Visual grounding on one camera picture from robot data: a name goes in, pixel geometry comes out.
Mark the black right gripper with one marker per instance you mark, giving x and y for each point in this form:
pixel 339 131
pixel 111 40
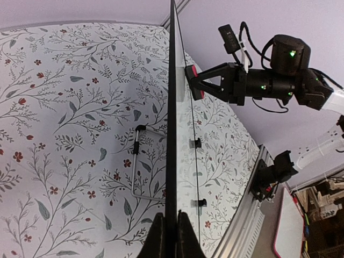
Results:
pixel 233 87

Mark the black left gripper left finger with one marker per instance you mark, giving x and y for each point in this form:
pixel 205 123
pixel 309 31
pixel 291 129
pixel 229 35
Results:
pixel 155 243

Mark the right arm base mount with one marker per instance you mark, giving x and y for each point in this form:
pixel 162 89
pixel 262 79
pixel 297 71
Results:
pixel 267 178

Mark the red black whiteboard eraser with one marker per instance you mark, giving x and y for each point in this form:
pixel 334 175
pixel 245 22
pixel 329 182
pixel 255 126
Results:
pixel 191 75

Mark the pink edged white board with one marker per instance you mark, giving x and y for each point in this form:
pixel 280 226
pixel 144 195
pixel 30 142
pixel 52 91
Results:
pixel 289 235

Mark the right aluminium frame post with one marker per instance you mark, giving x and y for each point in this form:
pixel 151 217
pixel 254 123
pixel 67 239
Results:
pixel 180 5

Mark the aluminium front rail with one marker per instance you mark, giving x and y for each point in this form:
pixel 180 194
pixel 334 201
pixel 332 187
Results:
pixel 243 232

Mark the white dry-erase whiteboard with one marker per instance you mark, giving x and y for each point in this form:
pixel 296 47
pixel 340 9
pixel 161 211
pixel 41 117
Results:
pixel 181 166

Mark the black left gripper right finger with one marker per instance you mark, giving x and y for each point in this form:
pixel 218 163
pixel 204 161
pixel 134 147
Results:
pixel 187 245

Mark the floral patterned table mat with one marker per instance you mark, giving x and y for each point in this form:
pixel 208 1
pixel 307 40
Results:
pixel 83 138

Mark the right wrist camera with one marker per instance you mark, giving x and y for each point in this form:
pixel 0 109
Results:
pixel 235 47

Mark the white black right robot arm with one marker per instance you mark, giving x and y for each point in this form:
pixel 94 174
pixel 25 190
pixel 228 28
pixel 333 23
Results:
pixel 288 76

